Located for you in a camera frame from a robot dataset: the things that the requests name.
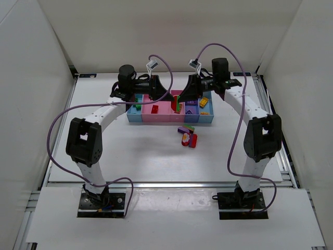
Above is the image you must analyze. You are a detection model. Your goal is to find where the red semicircle lego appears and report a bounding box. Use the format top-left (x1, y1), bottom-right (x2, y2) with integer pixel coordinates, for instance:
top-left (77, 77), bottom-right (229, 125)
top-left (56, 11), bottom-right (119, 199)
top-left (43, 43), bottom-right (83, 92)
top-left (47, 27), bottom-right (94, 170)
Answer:
top-left (171, 95), bottom-right (180, 112)

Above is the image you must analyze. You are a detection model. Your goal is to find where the yellow lego brick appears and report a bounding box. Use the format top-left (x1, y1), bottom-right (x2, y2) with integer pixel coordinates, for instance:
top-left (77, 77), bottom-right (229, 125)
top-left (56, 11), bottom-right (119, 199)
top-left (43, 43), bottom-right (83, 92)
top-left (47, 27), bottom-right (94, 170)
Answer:
top-left (199, 97), bottom-right (209, 108)

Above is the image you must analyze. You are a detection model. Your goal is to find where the red curved lego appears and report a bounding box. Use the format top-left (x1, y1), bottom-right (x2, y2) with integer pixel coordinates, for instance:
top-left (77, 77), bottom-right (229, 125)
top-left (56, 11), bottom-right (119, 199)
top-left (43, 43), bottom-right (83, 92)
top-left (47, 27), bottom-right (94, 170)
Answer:
top-left (151, 105), bottom-right (159, 114)

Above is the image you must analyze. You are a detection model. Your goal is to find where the small green lego brick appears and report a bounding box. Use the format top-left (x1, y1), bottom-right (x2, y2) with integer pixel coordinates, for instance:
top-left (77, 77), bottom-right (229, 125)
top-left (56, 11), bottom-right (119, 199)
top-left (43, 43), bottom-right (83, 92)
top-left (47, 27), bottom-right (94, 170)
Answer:
top-left (133, 104), bottom-right (142, 110)

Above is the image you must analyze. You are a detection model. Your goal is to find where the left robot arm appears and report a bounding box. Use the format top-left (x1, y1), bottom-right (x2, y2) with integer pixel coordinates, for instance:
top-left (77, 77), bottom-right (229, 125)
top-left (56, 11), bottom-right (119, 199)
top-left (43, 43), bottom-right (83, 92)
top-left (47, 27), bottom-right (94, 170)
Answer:
top-left (66, 60), bottom-right (174, 196)

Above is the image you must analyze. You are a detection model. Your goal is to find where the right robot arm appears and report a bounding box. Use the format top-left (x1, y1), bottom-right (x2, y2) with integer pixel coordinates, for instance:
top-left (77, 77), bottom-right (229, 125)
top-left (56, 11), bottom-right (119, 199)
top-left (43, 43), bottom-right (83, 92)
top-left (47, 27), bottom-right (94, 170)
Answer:
top-left (178, 58), bottom-right (282, 197)

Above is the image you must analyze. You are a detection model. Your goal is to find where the large pink bin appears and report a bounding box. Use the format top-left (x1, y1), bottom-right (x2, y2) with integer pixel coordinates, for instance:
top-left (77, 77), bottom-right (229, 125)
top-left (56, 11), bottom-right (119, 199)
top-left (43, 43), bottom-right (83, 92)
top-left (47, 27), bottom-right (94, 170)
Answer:
top-left (141, 101), bottom-right (171, 123)

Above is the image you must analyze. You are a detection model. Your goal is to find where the small pink bin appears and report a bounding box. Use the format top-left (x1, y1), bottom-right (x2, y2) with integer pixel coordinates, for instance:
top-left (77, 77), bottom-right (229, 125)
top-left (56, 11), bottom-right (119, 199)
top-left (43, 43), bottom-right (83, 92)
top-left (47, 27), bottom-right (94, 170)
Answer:
top-left (170, 90), bottom-right (185, 122)

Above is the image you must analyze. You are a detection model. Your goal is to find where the light blue right bin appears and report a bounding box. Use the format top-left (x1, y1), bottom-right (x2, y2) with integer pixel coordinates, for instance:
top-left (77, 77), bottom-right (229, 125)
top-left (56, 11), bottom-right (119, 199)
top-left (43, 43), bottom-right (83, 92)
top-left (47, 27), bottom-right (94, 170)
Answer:
top-left (198, 92), bottom-right (214, 123)

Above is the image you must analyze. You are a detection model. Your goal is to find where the light blue bin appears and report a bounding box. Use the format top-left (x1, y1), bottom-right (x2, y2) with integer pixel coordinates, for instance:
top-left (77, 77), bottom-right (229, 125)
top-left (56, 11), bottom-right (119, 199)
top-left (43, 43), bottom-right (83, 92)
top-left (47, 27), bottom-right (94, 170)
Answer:
top-left (198, 92), bottom-right (214, 123)
top-left (126, 94), bottom-right (143, 122)

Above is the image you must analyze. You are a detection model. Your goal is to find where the green brown flat lego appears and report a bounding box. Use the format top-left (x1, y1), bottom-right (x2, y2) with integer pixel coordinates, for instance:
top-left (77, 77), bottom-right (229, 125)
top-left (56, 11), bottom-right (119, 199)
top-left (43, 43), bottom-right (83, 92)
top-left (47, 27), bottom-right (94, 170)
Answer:
top-left (182, 125), bottom-right (195, 133)

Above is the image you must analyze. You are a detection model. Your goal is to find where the light blue left bin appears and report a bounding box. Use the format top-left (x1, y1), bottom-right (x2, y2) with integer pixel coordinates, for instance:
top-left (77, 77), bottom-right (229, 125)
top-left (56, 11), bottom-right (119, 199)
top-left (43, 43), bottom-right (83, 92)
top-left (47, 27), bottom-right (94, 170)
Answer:
top-left (126, 94), bottom-right (143, 122)

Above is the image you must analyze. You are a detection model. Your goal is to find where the red purple lego block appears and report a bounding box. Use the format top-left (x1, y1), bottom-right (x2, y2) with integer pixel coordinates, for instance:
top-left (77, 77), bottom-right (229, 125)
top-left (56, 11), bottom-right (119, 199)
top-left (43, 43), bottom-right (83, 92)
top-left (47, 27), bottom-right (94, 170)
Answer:
top-left (188, 133), bottom-right (198, 148)

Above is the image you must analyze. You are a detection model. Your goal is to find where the red flower lego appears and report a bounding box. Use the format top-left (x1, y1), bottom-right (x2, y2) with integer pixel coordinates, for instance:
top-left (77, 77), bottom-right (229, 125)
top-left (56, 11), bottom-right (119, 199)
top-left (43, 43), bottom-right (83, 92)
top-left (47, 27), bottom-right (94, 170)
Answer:
top-left (181, 133), bottom-right (190, 146)

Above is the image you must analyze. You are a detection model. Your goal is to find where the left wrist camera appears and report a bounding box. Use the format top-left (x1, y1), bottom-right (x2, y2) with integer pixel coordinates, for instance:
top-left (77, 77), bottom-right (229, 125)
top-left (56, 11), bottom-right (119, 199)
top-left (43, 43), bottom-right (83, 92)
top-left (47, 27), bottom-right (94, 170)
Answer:
top-left (146, 59), bottom-right (159, 77)

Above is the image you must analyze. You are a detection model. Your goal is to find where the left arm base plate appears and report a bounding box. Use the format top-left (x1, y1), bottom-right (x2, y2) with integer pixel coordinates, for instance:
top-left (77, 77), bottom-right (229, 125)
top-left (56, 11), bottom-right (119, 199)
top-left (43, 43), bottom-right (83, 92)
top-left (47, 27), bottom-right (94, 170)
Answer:
top-left (76, 191), bottom-right (126, 218)

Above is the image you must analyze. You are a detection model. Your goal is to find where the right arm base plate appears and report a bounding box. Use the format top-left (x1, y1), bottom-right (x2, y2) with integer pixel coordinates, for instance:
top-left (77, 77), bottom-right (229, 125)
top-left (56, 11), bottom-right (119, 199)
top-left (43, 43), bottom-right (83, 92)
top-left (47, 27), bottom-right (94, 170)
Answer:
top-left (212, 191), bottom-right (268, 220)

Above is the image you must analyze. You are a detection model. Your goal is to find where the aluminium front rail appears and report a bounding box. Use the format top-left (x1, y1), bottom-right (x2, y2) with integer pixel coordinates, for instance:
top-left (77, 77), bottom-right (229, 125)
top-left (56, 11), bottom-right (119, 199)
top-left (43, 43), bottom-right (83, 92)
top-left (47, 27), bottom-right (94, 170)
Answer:
top-left (46, 179), bottom-right (296, 189)

